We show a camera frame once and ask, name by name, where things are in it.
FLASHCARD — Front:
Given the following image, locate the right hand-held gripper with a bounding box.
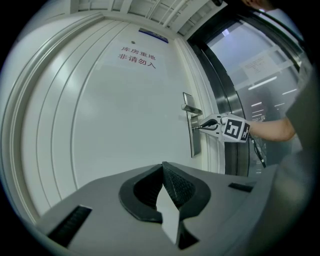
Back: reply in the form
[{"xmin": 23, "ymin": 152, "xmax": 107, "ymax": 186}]
[{"xmin": 199, "ymin": 114, "xmax": 251, "ymax": 143}]

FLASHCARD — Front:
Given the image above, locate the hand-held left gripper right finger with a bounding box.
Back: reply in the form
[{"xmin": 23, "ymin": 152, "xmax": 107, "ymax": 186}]
[{"xmin": 162, "ymin": 161, "xmax": 266, "ymax": 256}]

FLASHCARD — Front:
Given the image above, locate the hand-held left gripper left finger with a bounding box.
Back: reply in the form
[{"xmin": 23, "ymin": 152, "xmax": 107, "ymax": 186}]
[{"xmin": 36, "ymin": 163, "xmax": 177, "ymax": 256}]

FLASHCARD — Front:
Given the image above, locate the person's right forearm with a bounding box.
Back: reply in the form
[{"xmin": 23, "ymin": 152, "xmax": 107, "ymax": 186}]
[{"xmin": 249, "ymin": 117, "xmax": 297, "ymax": 142}]

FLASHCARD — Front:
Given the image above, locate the silver door lock plate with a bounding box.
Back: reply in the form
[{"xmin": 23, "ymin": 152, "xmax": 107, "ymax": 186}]
[{"xmin": 182, "ymin": 91, "xmax": 203, "ymax": 158}]

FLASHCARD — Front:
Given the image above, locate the black framed glass door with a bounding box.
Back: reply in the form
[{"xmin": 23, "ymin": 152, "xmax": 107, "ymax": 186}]
[{"xmin": 186, "ymin": 12, "xmax": 308, "ymax": 178}]

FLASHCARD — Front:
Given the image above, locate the paper sign with red text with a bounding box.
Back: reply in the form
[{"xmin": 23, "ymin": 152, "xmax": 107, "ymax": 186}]
[{"xmin": 109, "ymin": 42, "xmax": 163, "ymax": 73}]

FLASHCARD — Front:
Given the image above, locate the blue door sign plate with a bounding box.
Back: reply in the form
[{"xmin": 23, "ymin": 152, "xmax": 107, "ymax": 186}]
[{"xmin": 138, "ymin": 27, "xmax": 169, "ymax": 44}]

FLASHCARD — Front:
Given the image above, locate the white printed paper sheet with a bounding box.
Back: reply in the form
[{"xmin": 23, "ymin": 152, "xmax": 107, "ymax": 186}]
[{"xmin": 241, "ymin": 53, "xmax": 282, "ymax": 86}]

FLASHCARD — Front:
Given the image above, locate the person's gray shirt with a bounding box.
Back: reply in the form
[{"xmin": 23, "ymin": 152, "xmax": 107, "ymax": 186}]
[{"xmin": 249, "ymin": 72, "xmax": 316, "ymax": 251}]

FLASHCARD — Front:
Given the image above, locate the person's face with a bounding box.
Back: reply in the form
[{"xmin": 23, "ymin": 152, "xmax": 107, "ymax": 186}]
[{"xmin": 241, "ymin": 0, "xmax": 278, "ymax": 11}]

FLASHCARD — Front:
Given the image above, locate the silver door lever handle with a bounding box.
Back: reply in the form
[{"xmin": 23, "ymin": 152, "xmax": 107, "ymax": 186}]
[{"xmin": 181, "ymin": 104, "xmax": 203, "ymax": 116}]

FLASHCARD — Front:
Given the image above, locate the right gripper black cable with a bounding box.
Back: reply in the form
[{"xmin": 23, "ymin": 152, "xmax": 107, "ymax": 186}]
[{"xmin": 248, "ymin": 134, "xmax": 267, "ymax": 168}]

